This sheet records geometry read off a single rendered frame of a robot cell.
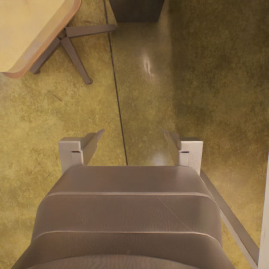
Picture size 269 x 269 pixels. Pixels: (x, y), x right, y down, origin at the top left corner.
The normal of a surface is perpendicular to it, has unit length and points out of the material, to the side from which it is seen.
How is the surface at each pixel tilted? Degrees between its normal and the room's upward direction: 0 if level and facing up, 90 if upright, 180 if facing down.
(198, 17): 0
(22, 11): 0
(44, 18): 0
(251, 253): 90
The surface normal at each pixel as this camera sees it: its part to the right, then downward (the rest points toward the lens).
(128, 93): -0.02, 0.28
